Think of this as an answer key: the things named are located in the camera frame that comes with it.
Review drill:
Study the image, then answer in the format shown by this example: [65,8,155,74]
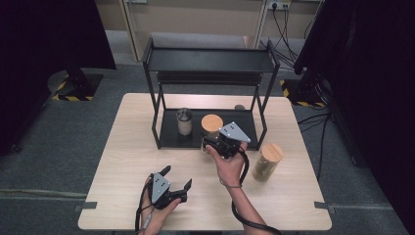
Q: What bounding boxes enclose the black curtain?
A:
[293,0,415,234]
[0,0,117,156]

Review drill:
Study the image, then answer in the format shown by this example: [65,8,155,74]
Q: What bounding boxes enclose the person's right hand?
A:
[206,143,249,188]

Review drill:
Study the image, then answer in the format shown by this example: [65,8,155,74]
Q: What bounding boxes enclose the stand base with striped tape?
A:
[48,68,104,103]
[279,77,328,109]

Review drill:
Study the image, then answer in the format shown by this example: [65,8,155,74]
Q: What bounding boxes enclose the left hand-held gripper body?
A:
[150,172,189,211]

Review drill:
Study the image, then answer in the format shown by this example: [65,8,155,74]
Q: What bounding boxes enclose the glass jar with metal lid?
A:
[175,107,194,137]

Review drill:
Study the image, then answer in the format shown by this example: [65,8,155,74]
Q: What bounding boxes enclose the person's left hand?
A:
[139,175,182,235]

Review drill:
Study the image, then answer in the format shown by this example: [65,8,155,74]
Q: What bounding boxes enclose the black cables from outlet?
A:
[258,4,322,71]

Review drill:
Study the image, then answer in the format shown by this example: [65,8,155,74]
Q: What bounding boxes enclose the thin wrist band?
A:
[219,180,244,190]

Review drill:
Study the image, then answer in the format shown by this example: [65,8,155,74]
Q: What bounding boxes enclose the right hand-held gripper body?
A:
[211,121,253,160]

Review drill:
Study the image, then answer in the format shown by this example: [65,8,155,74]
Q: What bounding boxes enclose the wooden-lid jar with brown spice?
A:
[200,114,225,155]

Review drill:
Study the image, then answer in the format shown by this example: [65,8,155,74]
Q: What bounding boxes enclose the white wall power outlet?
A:
[267,0,292,11]

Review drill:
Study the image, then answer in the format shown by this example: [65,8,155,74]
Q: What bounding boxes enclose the black floor cables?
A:
[297,111,332,182]

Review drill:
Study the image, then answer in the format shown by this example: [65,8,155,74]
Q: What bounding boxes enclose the wooden-lid jar with green leaves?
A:
[252,142,284,183]

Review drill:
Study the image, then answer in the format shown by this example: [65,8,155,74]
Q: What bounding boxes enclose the black metal shelf rack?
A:
[142,35,281,151]

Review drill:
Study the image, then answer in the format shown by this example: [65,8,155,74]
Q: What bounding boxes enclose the hand-held gripper cable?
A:
[230,148,285,235]
[134,180,155,235]

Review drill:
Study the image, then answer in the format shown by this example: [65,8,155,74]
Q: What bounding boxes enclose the right hand-held gripper cable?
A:
[230,148,285,235]

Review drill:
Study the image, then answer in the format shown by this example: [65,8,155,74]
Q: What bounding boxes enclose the left hand-held gripper cable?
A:
[134,180,155,235]

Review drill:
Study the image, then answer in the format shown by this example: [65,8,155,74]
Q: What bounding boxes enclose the grey flat bracket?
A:
[313,201,337,215]
[73,201,99,213]

